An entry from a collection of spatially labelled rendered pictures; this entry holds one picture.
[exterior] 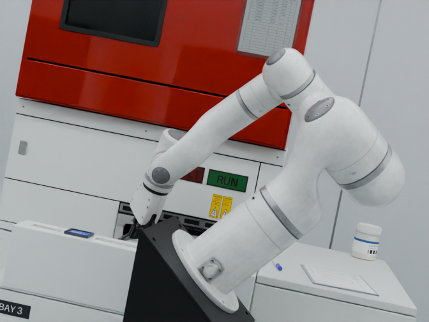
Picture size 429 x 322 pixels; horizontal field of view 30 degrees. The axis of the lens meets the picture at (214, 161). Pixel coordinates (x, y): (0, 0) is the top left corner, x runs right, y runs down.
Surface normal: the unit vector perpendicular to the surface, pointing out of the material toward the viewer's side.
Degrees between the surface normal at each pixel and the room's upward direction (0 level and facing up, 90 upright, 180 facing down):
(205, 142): 75
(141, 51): 90
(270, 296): 90
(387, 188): 106
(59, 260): 90
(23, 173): 90
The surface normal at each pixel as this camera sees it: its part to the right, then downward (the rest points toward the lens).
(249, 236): -0.17, 0.03
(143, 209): -0.79, -0.10
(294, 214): -0.01, 0.22
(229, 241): -0.33, -0.20
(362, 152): 0.30, 0.25
